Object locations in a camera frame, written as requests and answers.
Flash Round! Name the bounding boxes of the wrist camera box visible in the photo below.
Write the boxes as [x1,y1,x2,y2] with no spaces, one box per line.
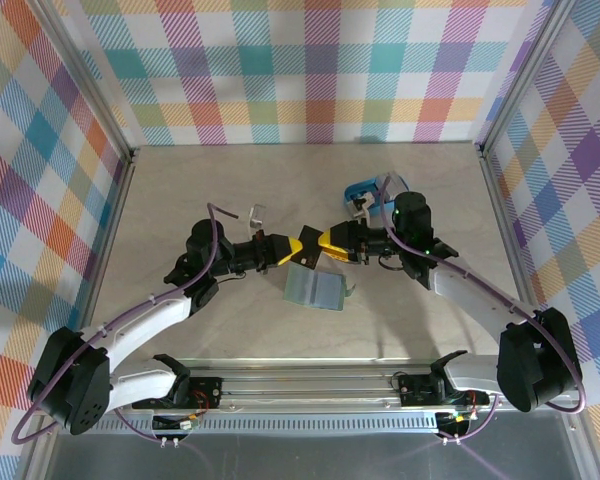
[246,202,270,229]
[348,191,377,222]

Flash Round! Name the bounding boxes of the stack of credit cards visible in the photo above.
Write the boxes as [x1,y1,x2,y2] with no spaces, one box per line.
[372,172,406,201]

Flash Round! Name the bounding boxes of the green card holder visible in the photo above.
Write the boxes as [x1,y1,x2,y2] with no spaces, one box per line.
[282,263,357,312]

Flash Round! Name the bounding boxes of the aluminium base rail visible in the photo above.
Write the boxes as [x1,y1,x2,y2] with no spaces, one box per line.
[34,367,589,416]

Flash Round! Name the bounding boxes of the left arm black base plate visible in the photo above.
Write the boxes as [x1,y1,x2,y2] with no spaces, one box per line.
[132,375,224,409]

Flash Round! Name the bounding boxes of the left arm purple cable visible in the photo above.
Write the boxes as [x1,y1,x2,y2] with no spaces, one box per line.
[10,202,241,446]

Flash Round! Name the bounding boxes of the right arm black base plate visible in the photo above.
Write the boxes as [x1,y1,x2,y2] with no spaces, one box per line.
[398,373,490,407]

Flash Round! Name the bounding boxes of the black cable clamp bracket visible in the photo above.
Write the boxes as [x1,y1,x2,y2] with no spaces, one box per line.
[435,408,476,445]
[151,414,201,447]

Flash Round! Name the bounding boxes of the aluminium table side rail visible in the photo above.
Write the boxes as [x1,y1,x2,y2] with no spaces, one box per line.
[477,143,556,369]
[67,147,139,374]

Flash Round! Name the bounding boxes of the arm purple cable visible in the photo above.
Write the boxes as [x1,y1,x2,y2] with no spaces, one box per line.
[377,177,590,444]
[10,202,241,446]

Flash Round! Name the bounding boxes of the black VIP credit card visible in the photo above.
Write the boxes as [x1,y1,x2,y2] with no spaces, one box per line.
[297,224,327,270]

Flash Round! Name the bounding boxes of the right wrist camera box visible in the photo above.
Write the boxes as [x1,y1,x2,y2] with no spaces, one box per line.
[348,191,377,222]

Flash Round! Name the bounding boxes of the grey metal sheet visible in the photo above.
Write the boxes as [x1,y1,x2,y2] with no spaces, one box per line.
[22,412,600,480]

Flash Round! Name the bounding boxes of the blue card tray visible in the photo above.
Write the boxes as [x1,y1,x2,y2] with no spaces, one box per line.
[343,172,409,211]

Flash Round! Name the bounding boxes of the aluminium frame post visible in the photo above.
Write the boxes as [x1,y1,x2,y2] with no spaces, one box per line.
[39,0,141,164]
[474,0,574,159]

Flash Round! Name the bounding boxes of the perforated metal strip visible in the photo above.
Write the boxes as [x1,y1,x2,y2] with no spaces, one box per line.
[59,418,441,432]

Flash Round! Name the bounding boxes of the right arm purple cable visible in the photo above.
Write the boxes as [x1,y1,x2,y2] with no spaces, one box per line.
[377,177,590,444]

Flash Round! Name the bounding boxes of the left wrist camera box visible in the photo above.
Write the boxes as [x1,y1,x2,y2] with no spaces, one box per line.
[246,202,270,229]

